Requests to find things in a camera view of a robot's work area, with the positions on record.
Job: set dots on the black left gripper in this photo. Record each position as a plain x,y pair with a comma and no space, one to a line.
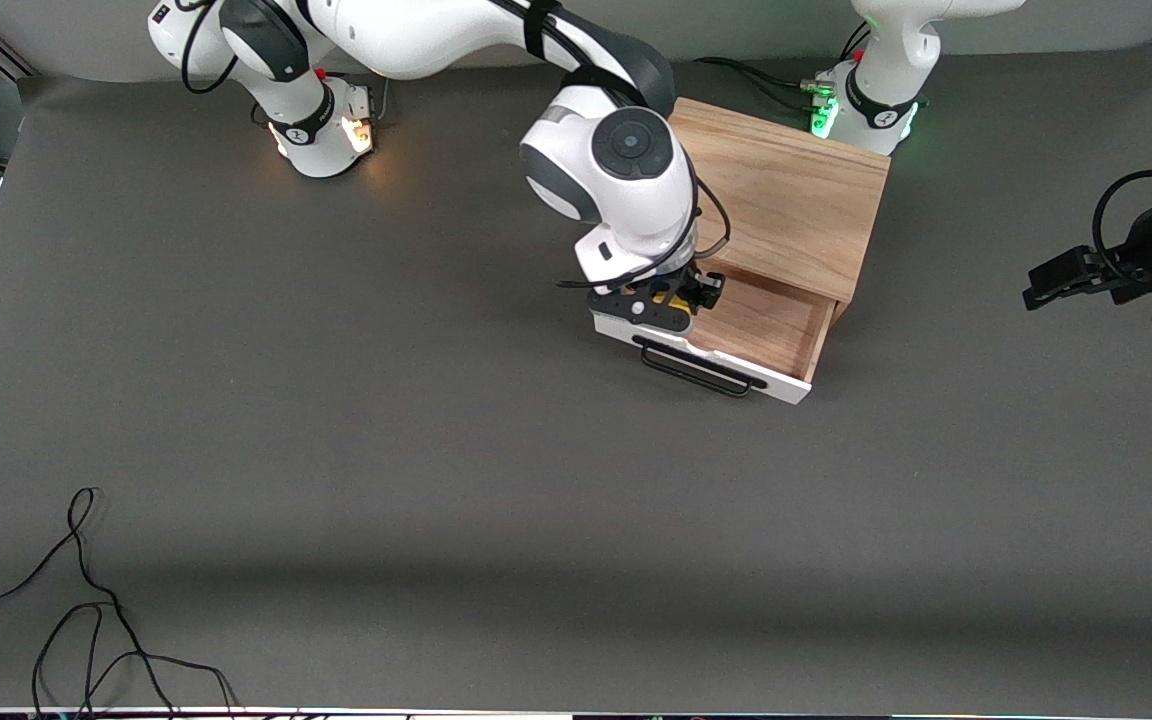
1139,268

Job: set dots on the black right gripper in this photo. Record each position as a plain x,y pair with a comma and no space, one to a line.
688,282

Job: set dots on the yellow cube block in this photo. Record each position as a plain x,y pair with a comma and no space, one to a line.
683,301

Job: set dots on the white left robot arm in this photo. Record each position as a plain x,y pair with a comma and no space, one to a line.
886,60

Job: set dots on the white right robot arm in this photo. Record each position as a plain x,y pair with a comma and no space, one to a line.
626,190

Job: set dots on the wooden drawer cabinet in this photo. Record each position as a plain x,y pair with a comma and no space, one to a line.
796,200

